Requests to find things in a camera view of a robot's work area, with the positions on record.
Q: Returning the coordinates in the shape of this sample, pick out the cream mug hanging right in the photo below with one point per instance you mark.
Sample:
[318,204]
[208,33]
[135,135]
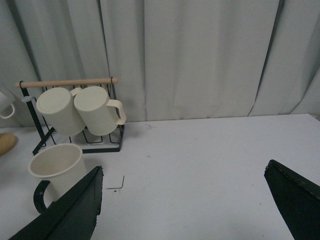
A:
[100,114]

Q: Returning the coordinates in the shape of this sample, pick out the white mug at left edge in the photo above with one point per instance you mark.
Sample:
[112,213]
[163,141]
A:
[6,100]

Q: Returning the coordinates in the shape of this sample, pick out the wooden object at left edge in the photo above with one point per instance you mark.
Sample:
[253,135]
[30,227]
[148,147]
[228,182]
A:
[7,142]

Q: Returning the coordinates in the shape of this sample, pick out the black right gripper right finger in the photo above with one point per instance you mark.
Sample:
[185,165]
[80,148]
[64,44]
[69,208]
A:
[297,199]

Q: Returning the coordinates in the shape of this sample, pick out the cream mug hanging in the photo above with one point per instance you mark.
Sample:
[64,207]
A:
[100,114]
[56,105]

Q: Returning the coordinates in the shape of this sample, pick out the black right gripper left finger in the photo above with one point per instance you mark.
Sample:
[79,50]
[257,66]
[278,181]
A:
[72,217]

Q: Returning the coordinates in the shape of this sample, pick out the black wire mug rack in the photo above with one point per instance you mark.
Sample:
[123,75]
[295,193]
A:
[100,146]

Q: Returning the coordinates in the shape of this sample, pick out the cream mug with black handle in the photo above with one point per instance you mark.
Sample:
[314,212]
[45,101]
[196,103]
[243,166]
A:
[59,168]

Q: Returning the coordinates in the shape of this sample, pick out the cream mug hanging left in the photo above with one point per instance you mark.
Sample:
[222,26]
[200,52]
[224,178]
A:
[56,105]

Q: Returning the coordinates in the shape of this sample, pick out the grey curtain backdrop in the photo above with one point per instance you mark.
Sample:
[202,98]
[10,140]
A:
[175,59]

